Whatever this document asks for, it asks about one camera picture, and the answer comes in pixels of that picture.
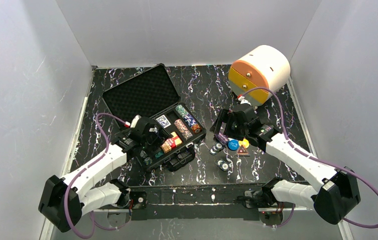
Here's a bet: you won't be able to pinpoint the blue playing card deck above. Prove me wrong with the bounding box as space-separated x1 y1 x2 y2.
156 114 171 129

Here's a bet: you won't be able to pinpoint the red playing card deck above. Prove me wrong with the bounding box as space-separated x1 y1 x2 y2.
161 131 183 154

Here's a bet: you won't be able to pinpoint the yellow dealer button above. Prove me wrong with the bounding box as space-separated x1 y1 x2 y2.
239 138 250 149

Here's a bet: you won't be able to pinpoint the purple poker chip stack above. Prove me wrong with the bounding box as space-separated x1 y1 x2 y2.
214 132 229 146

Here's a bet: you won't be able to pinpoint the red triangle card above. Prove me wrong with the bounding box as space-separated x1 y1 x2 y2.
236 145 250 156

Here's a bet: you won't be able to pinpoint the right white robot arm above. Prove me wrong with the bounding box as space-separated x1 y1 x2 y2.
210 103 361 225

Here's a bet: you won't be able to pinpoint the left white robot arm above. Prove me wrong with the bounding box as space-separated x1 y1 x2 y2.
38 115 171 239

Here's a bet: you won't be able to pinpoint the black poker set case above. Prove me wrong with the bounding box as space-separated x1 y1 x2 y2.
102 64 206 172

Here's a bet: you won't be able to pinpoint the blue dealer button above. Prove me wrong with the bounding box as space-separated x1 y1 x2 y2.
227 139 240 151

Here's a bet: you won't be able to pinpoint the upper loose poker chips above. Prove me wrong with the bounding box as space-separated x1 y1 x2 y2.
209 142 224 155

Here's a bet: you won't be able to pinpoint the loose poker chips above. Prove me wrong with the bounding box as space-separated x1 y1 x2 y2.
217 160 230 172
209 142 224 155

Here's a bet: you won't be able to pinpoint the lower loose poker chips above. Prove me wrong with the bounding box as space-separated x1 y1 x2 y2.
217 160 230 172

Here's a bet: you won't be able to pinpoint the round pastel drawer box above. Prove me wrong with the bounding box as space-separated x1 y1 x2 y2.
228 45 290 96

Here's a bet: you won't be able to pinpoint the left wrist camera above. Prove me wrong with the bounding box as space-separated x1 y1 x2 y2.
130 115 142 128

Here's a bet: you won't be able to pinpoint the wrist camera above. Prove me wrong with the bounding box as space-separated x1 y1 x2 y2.
130 115 142 128
237 95 251 106

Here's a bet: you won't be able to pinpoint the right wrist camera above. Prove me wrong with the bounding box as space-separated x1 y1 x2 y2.
237 95 251 106

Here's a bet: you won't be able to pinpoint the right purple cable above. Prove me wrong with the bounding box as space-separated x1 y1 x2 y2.
241 87 378 229

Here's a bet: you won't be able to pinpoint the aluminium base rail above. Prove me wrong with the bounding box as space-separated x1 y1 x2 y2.
39 189 355 240

